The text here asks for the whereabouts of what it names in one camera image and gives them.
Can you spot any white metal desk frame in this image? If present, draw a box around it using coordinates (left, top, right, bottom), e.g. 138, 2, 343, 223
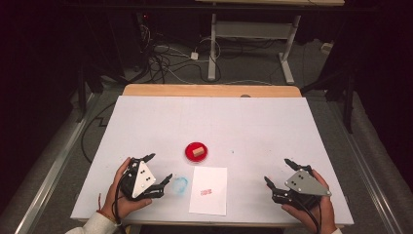
194, 0, 346, 86

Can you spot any grey metal floor rail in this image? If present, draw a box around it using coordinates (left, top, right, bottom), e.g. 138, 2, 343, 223
14, 93, 100, 234
329, 97, 405, 234

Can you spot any black floor cable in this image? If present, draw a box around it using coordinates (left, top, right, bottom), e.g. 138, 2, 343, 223
80, 100, 117, 164

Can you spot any black metal stand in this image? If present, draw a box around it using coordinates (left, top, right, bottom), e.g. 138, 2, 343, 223
301, 19, 357, 135
75, 62, 105, 124

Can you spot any tangle of floor cables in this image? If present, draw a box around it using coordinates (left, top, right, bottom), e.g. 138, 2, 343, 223
139, 23, 223, 85

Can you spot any large white board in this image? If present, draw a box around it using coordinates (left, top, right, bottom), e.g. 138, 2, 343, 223
70, 95, 355, 227

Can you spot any person's right hand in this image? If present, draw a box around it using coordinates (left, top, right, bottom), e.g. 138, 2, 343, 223
281, 169, 337, 234

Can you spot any wooden table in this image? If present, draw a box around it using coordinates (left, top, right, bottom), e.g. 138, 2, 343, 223
122, 83, 303, 98

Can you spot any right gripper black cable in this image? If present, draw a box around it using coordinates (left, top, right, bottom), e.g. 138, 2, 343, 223
293, 197, 323, 234

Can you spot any red wrist bracelet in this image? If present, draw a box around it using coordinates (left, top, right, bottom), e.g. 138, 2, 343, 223
95, 193, 119, 226

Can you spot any white paper sheet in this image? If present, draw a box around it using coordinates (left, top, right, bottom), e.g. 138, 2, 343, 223
188, 166, 228, 216

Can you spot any round red ink pad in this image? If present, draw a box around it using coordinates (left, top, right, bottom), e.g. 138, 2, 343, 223
184, 141, 208, 163

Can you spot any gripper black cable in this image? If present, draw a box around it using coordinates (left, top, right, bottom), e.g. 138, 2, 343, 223
111, 171, 131, 234
293, 197, 323, 234

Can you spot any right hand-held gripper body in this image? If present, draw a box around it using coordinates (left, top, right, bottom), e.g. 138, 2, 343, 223
271, 168, 333, 211

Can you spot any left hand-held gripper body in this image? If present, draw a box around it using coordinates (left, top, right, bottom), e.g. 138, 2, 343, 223
119, 157, 166, 202

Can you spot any person's left hand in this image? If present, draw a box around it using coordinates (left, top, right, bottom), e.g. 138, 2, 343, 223
100, 157, 153, 226

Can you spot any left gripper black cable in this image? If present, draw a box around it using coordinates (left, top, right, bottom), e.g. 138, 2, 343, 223
111, 171, 131, 234

